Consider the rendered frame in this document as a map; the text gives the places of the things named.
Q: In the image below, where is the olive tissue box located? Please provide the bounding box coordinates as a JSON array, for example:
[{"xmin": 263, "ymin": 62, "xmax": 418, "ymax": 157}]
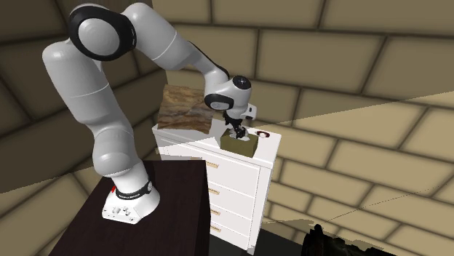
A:
[{"xmin": 220, "ymin": 128, "xmax": 259, "ymax": 159}]

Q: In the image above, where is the white chest of drawers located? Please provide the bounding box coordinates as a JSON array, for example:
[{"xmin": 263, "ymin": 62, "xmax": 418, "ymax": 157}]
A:
[{"xmin": 151, "ymin": 116, "xmax": 282, "ymax": 256}]

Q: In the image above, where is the dark robot stand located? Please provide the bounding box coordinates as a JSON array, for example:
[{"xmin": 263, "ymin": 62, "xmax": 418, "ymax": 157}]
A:
[{"xmin": 49, "ymin": 159, "xmax": 212, "ymax": 256}]

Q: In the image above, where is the black rough object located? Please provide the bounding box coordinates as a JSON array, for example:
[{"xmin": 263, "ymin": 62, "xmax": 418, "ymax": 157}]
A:
[{"xmin": 301, "ymin": 223, "xmax": 389, "ymax": 256}]

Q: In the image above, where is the brown marbled wall picture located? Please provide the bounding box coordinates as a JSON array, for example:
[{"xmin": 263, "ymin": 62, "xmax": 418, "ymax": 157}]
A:
[{"xmin": 156, "ymin": 84, "xmax": 214, "ymax": 135}]

